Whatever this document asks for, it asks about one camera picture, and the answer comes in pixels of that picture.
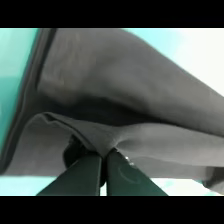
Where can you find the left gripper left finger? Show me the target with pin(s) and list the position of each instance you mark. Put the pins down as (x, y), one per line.
(83, 176)

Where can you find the black shirt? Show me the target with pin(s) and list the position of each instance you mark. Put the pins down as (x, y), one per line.
(133, 83)

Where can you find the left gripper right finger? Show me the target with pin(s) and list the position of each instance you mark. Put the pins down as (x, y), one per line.
(130, 178)

